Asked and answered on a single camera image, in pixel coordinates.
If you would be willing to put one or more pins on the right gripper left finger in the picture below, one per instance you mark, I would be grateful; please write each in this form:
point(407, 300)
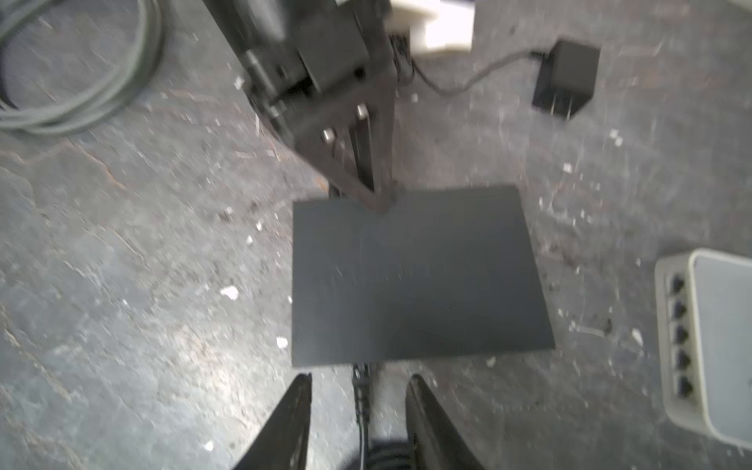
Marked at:
point(283, 441)

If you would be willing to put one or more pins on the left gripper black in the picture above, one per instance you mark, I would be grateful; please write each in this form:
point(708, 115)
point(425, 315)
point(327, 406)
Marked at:
point(321, 76)

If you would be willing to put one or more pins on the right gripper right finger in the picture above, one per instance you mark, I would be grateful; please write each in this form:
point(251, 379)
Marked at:
point(434, 442)

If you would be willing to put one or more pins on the dark grey network switch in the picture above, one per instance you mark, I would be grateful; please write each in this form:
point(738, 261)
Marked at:
point(443, 273)

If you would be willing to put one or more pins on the black power adapter with cord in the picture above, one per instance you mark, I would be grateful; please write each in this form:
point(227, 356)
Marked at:
point(565, 83)

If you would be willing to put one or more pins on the white rectangular box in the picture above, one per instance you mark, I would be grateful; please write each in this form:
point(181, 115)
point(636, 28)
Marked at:
point(703, 308)

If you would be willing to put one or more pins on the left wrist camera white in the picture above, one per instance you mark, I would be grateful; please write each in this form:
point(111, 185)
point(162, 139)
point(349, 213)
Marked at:
point(433, 27)

